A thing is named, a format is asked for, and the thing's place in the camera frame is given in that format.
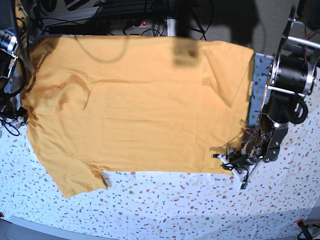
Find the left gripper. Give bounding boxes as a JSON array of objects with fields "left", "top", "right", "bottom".
[{"left": 212, "top": 146, "right": 260, "bottom": 185}]

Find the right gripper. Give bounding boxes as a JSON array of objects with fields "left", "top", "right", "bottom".
[{"left": 0, "top": 106, "right": 28, "bottom": 129}]

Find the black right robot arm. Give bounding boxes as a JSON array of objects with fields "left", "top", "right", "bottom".
[{"left": 0, "top": 0, "right": 34, "bottom": 136}]

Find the red clamp right corner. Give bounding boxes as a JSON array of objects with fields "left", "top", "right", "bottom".
[{"left": 296, "top": 219, "right": 304, "bottom": 229}]

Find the terrazzo patterned table cloth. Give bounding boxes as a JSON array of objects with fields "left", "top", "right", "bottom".
[{"left": 0, "top": 55, "right": 320, "bottom": 240}]

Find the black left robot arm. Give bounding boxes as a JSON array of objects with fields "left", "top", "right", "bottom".
[{"left": 214, "top": 0, "right": 320, "bottom": 190}]

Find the white power strip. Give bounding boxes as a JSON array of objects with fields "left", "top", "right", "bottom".
[{"left": 96, "top": 19, "right": 153, "bottom": 29}]

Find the yellow T-shirt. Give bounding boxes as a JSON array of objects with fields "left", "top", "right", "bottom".
[{"left": 22, "top": 36, "right": 254, "bottom": 198}]

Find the white metal post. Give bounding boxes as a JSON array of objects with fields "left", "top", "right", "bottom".
[{"left": 166, "top": 17, "right": 177, "bottom": 37}]

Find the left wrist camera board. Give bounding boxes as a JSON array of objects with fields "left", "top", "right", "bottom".
[{"left": 240, "top": 182, "right": 248, "bottom": 190}]

